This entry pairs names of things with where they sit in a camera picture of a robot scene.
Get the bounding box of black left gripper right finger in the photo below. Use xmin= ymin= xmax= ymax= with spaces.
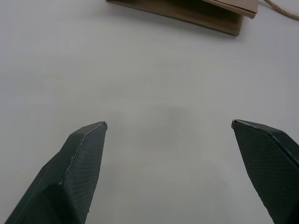
xmin=230 ymin=119 xmax=299 ymax=224

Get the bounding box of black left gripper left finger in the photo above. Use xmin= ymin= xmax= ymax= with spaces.
xmin=4 ymin=121 xmax=108 ymax=224

